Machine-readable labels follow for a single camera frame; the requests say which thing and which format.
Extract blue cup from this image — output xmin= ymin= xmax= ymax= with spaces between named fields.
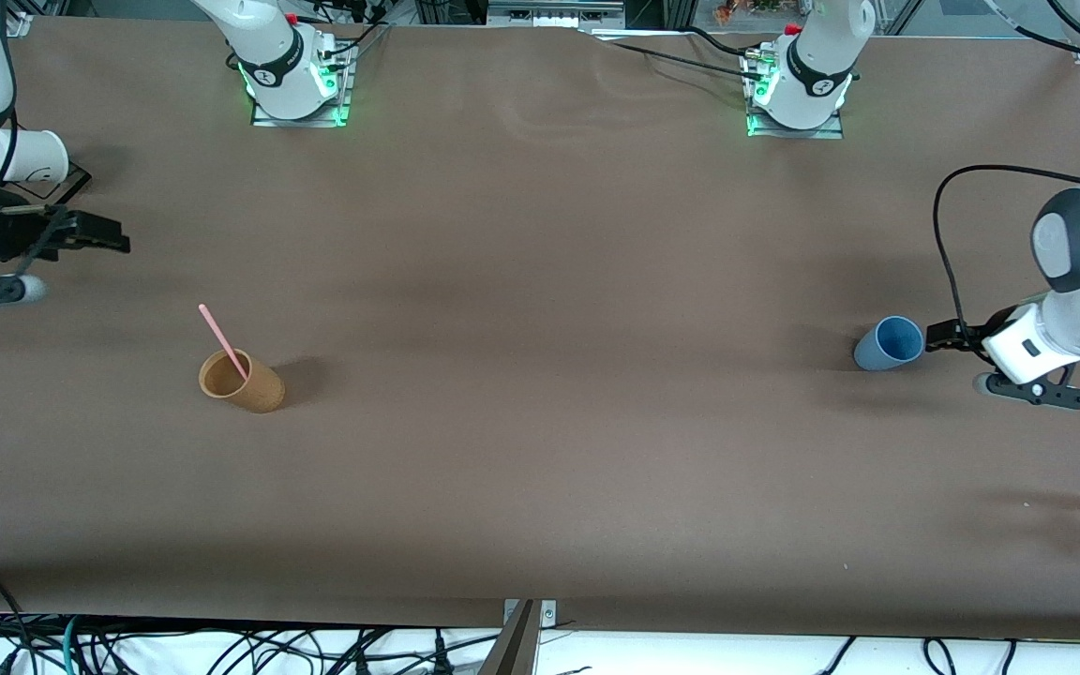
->
xmin=853 ymin=316 xmax=925 ymax=372

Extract pink chopstick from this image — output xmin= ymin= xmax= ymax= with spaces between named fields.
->
xmin=199 ymin=303 xmax=250 ymax=381

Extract white paper cup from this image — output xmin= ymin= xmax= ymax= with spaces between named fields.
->
xmin=0 ymin=128 xmax=69 ymax=186

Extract brown wooden cup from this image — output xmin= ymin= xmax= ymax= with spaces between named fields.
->
xmin=198 ymin=349 xmax=286 ymax=414

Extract grey device at corner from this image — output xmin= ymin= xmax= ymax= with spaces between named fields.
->
xmin=29 ymin=161 xmax=93 ymax=205

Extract brown table cover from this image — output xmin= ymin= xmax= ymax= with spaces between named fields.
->
xmin=0 ymin=14 xmax=1080 ymax=643

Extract grey power strip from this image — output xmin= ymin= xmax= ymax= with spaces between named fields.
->
xmin=487 ymin=0 xmax=627 ymax=27

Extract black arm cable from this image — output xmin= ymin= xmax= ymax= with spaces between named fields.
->
xmin=933 ymin=165 xmax=1080 ymax=355

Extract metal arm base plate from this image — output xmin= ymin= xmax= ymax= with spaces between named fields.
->
xmin=746 ymin=52 xmax=846 ymax=140
xmin=251 ymin=42 xmax=353 ymax=128

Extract grey metal bracket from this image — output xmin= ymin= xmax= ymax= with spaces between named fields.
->
xmin=502 ymin=598 xmax=558 ymax=627

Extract dark camera pole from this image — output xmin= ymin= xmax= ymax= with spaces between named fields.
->
xmin=477 ymin=600 xmax=541 ymax=675

